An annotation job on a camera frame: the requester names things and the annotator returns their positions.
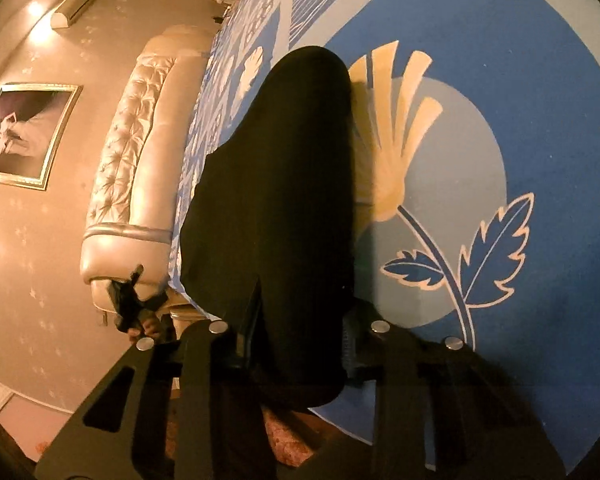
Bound cream tufted headboard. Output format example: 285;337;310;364
80;25;213;315

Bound blue patterned bedsheet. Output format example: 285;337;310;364
178;0;600;479

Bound framed wall picture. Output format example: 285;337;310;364
0;82;82;191

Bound person's left hand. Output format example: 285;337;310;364
128;309;166;342

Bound black pants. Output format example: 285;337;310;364
180;47;354;410

